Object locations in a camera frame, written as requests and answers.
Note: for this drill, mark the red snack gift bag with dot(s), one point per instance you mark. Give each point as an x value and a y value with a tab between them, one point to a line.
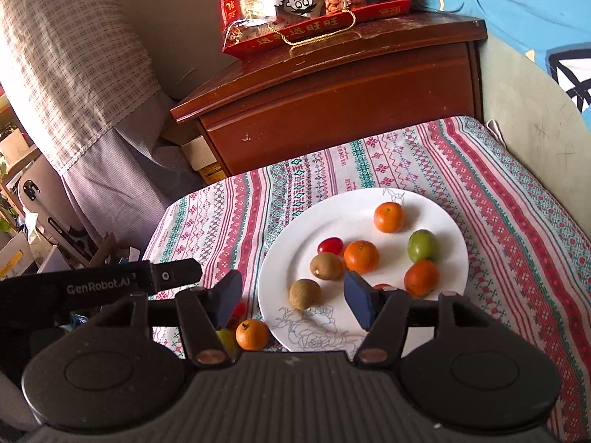
300	4

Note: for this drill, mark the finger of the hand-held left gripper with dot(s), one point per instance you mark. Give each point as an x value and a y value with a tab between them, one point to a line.
175	274

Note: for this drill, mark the patterned woven tablecloth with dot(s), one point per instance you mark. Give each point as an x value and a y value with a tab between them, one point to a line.
508	240

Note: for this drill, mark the yellow-green jujube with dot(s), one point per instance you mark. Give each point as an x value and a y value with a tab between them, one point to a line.
227	339

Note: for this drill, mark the brown wooden cabinet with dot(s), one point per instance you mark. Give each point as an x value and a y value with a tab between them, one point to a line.
346	101

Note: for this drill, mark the pale green bed sheet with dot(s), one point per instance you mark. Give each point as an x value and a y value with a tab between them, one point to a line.
521	115

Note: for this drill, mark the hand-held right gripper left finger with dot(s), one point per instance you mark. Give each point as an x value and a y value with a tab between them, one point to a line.
228	300

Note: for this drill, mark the white plate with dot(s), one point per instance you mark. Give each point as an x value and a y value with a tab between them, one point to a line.
323	212

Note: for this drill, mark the red cherry tomato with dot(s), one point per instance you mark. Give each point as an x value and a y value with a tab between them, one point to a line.
238	310
331	245
382	287

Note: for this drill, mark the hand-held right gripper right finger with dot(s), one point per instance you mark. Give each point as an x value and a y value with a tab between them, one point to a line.
361	304

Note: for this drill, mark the tan round fruit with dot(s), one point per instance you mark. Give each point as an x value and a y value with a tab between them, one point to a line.
304	293
326	266

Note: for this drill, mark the blue printed pillow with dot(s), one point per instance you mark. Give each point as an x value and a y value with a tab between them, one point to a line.
517	18

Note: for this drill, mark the orange mandarin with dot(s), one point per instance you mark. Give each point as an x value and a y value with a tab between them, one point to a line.
388	218
421	278
251	335
361	257

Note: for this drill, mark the checkered grey cloth cover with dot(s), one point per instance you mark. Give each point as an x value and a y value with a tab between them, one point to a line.
69	78

